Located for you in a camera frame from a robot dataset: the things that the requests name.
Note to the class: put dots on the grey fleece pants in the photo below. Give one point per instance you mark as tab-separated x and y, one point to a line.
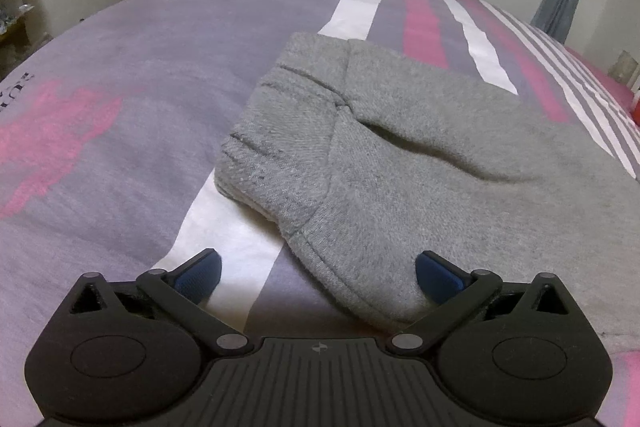
364	158

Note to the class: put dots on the wooden side shelf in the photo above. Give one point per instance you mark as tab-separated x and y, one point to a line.
18	35

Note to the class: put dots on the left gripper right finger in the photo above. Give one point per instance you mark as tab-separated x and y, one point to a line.
458	295

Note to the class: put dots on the striped pink grey bedsheet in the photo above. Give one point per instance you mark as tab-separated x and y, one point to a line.
111	132

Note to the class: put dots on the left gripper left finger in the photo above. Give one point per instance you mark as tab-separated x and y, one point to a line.
179	293

